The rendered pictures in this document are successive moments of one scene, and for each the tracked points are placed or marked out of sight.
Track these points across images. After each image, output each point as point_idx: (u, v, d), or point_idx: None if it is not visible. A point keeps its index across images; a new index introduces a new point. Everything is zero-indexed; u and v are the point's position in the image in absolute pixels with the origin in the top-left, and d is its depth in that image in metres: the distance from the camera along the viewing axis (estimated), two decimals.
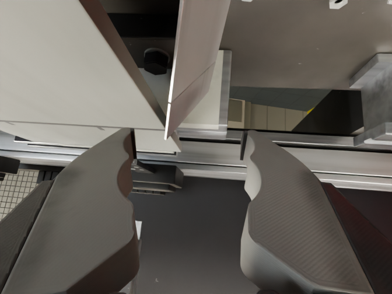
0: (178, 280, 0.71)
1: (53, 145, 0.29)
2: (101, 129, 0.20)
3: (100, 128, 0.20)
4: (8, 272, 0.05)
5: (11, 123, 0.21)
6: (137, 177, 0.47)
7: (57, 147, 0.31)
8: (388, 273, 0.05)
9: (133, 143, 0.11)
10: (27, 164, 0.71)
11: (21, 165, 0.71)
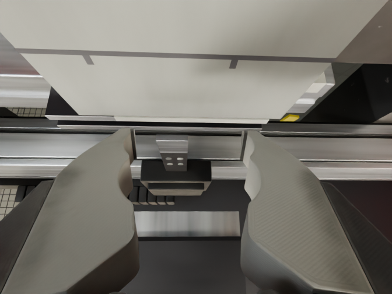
0: None
1: (102, 120, 0.22)
2: (231, 67, 0.14)
3: (233, 63, 0.14)
4: (8, 272, 0.05)
5: (90, 61, 0.14)
6: (166, 177, 0.39)
7: (101, 125, 0.23)
8: (388, 273, 0.05)
9: (133, 143, 0.11)
10: (1, 179, 0.57)
11: None
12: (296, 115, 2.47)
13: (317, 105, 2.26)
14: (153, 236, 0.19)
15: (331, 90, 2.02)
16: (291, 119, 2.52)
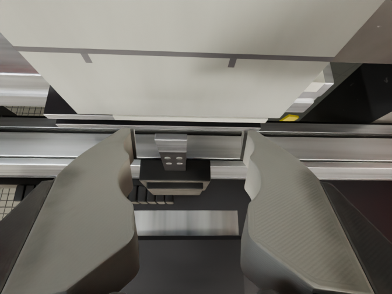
0: None
1: (101, 119, 0.22)
2: (230, 66, 0.14)
3: (231, 62, 0.14)
4: (8, 272, 0.05)
5: (88, 59, 0.14)
6: (165, 176, 0.39)
7: (100, 124, 0.23)
8: (388, 273, 0.05)
9: (133, 143, 0.11)
10: (0, 178, 0.57)
11: None
12: (296, 115, 2.47)
13: (316, 105, 2.27)
14: (151, 235, 0.19)
15: (331, 90, 2.02)
16: (291, 119, 2.52)
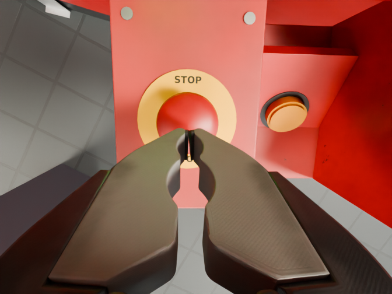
0: None
1: None
2: None
3: None
4: (61, 251, 0.06)
5: None
6: None
7: None
8: (336, 248, 0.06)
9: (185, 144, 0.11)
10: None
11: None
12: None
13: None
14: None
15: None
16: None
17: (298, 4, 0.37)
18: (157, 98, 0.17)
